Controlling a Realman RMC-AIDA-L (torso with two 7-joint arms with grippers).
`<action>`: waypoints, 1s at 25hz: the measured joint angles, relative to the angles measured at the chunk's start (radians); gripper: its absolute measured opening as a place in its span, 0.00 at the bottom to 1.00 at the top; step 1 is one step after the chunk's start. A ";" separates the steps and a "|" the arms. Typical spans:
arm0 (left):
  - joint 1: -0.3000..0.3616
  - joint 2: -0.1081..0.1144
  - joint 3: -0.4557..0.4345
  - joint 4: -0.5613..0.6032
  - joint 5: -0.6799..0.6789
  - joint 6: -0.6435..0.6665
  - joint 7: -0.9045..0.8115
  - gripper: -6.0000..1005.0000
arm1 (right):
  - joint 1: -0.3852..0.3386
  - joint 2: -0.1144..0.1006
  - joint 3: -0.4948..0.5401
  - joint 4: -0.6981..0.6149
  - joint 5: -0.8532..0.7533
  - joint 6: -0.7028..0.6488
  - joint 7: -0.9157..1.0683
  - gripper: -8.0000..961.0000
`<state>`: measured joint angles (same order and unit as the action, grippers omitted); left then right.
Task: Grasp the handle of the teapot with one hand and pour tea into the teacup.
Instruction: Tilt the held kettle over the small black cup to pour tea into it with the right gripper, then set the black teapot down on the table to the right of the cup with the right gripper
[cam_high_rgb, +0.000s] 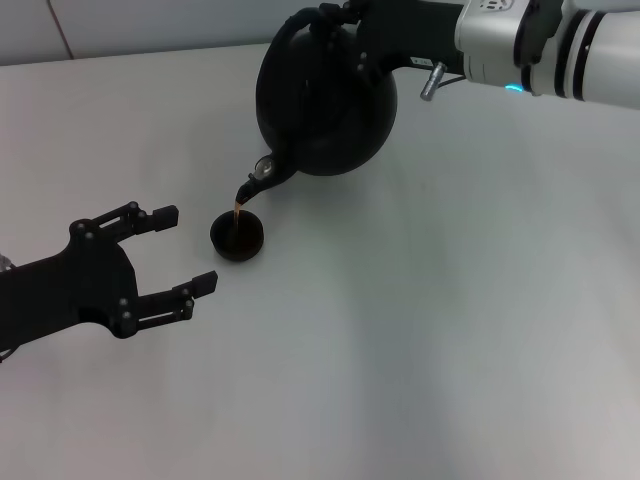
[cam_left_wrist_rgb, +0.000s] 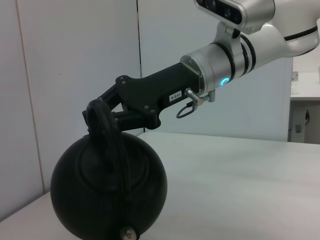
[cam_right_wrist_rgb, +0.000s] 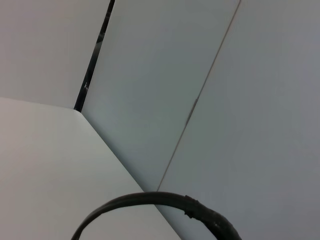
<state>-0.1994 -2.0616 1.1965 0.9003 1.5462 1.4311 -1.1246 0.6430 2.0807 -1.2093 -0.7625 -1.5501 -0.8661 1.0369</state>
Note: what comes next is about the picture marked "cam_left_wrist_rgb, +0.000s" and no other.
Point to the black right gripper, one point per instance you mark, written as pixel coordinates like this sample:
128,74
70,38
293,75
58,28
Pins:
155,92

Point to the black round teapot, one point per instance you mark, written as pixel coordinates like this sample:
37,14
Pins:
105,180

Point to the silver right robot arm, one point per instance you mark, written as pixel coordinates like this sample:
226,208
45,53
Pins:
220,65

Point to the small grey desk object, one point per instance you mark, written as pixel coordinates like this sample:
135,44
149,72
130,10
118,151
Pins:
296,75

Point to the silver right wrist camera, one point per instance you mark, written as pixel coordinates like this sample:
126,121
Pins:
232,11

